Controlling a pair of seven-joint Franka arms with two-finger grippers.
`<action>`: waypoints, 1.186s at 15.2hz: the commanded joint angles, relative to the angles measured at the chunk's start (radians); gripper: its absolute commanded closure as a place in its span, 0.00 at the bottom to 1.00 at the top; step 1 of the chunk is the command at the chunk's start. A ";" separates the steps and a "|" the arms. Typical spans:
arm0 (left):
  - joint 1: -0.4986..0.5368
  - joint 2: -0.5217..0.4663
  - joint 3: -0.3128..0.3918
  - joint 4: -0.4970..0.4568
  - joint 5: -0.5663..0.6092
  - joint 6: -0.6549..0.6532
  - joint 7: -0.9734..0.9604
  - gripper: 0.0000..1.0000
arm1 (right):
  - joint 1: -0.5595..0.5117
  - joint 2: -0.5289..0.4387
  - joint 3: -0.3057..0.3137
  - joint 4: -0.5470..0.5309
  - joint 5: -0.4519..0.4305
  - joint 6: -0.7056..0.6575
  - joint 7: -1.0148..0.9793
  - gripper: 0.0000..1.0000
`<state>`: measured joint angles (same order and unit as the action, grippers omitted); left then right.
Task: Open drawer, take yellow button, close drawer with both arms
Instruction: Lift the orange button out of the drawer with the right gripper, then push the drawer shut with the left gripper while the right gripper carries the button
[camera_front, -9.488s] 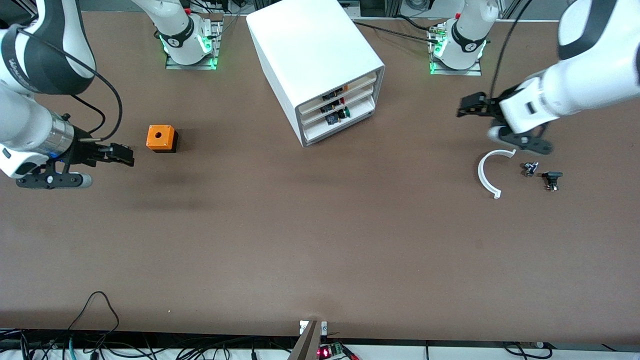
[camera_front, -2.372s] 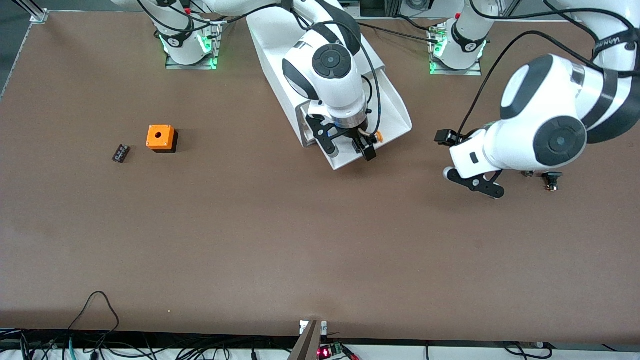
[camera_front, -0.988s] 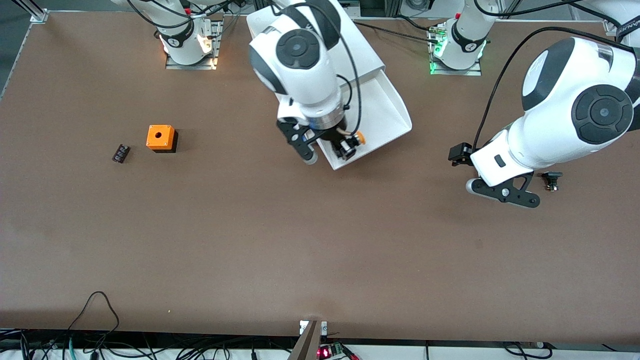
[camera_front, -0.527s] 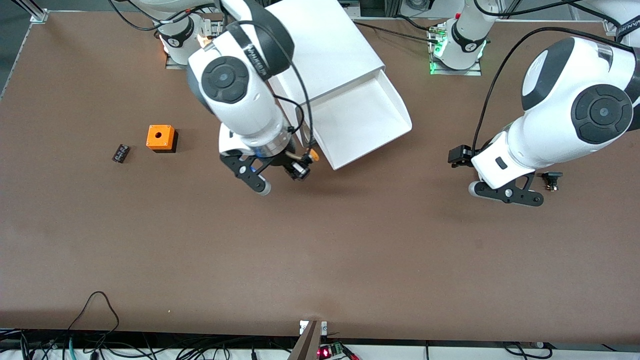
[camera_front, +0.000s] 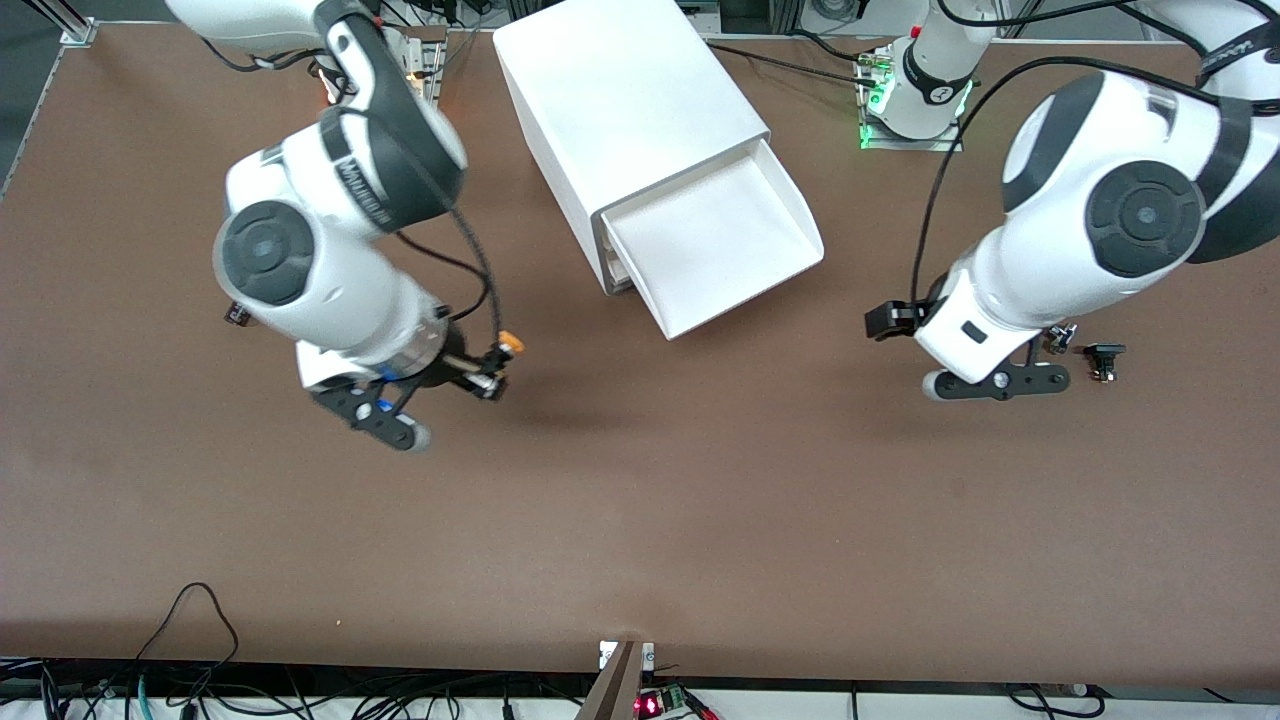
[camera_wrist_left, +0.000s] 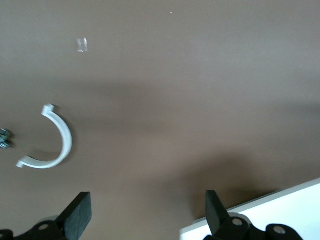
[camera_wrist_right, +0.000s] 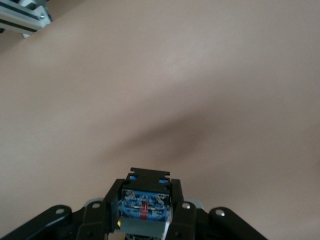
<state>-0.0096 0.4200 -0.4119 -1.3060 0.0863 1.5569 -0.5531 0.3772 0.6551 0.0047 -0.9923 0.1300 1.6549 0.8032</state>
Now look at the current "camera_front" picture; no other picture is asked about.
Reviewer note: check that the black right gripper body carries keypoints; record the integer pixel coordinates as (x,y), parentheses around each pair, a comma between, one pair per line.
(440,372)

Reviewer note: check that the orange capped push button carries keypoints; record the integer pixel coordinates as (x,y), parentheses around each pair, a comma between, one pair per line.
(511,345)

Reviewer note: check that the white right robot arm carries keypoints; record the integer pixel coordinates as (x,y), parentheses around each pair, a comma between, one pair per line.
(300,270)

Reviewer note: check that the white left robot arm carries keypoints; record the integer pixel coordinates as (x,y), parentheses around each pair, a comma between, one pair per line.
(1080,230)

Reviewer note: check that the small silver black component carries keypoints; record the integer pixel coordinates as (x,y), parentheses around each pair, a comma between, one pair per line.
(1062,335)

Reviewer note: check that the dark cylindrical capacitor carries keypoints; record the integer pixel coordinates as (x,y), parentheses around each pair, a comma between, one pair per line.
(237,316)

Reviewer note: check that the circuit board with red LED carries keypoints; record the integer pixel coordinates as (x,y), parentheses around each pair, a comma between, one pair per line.
(655,704)

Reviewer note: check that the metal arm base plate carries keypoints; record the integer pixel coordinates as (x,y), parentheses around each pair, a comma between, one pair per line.
(910,145)
(430,65)

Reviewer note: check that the small black switch component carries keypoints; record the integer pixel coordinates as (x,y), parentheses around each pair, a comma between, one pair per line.
(1103,353)

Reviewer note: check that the grey camera mounting pole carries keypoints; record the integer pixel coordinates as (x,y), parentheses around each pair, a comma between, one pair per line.
(617,685)

